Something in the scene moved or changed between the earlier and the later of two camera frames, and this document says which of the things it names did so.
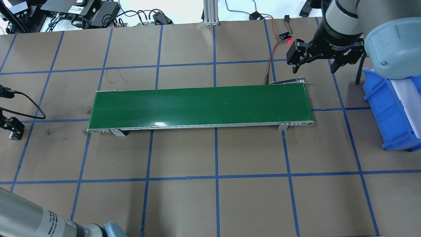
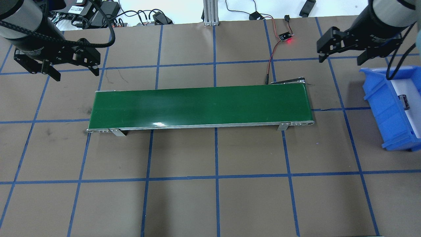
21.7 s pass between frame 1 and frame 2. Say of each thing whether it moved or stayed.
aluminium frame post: stayed
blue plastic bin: stayed
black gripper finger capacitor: moved
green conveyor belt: stayed
